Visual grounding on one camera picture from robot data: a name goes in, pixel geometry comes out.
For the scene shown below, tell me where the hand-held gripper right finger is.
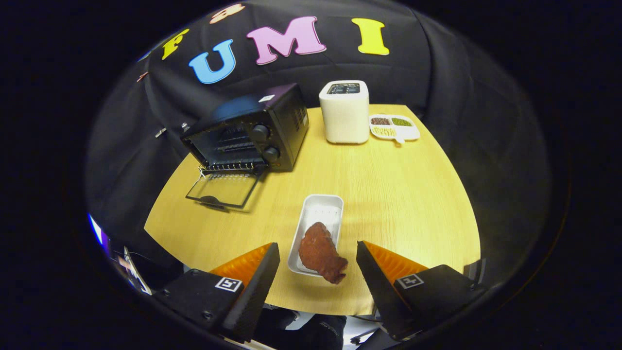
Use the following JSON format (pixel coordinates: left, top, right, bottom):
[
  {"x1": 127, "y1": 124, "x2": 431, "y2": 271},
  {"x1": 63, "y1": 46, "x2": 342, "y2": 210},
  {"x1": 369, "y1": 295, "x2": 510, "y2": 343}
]
[{"x1": 356, "y1": 241, "x2": 488, "y2": 341}]

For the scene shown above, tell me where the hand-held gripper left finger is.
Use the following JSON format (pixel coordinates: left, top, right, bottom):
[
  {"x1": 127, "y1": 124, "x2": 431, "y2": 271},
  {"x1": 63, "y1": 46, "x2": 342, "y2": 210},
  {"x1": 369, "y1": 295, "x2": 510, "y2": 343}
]
[{"x1": 155, "y1": 242, "x2": 281, "y2": 343}]

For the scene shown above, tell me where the brown meat piece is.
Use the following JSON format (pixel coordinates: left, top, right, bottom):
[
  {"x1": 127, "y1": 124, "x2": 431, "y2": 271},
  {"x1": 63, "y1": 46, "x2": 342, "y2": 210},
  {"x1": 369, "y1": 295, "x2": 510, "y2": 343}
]
[{"x1": 298, "y1": 222, "x2": 348, "y2": 284}]

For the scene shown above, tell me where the black toaster oven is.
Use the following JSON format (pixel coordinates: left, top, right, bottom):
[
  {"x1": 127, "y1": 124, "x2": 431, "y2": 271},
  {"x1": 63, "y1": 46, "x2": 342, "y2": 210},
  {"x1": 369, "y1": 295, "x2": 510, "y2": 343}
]
[{"x1": 180, "y1": 83, "x2": 310, "y2": 212}]

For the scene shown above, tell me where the white pop-up toaster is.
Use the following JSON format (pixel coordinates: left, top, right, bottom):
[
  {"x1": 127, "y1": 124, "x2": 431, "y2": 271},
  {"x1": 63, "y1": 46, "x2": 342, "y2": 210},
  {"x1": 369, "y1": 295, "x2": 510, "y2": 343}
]
[{"x1": 319, "y1": 80, "x2": 370, "y2": 145}]

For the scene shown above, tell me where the white rectangular tray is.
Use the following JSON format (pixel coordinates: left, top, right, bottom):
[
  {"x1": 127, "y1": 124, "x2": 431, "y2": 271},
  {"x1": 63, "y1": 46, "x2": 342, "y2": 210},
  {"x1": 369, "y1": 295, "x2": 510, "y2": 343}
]
[{"x1": 288, "y1": 194, "x2": 344, "y2": 278}]

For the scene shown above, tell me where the white divided dish with beans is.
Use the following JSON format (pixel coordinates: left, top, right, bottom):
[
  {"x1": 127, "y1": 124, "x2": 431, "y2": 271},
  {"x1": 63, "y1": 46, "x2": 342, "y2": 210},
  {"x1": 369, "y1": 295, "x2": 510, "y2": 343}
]
[{"x1": 369, "y1": 114, "x2": 421, "y2": 145}]

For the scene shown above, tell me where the glowing blue screen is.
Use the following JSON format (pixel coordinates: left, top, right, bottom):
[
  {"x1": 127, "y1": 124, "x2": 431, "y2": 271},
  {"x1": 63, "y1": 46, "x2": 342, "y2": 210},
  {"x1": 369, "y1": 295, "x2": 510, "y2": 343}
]
[{"x1": 88, "y1": 213, "x2": 105, "y2": 246}]

